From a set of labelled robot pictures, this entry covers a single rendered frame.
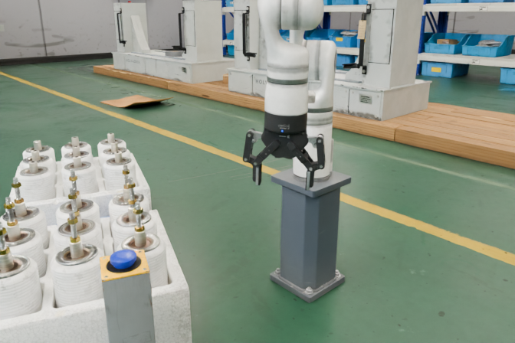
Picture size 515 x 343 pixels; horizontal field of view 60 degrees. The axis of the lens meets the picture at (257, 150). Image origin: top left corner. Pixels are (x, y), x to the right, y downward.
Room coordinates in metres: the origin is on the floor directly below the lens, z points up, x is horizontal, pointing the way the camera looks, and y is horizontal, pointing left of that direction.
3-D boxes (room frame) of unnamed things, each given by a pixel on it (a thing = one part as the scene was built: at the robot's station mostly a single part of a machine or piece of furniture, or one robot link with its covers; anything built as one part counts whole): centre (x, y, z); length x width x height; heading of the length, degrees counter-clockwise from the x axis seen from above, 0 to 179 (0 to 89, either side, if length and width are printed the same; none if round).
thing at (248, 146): (0.78, 0.02, 0.46); 0.03 x 0.02 x 0.06; 168
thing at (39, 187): (1.21, 0.65, 0.16); 0.10 x 0.10 x 0.18
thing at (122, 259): (0.61, 0.21, 0.32); 0.04 x 0.04 x 0.02
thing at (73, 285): (0.75, 0.34, 0.16); 0.10 x 0.10 x 0.18
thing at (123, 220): (0.90, 0.27, 0.25); 0.08 x 0.08 x 0.01
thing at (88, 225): (0.85, 0.38, 0.25); 0.08 x 0.08 x 0.01
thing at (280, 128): (0.76, -0.05, 0.49); 0.08 x 0.08 x 0.09
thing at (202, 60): (4.78, 0.92, 0.45); 1.61 x 0.57 x 0.74; 42
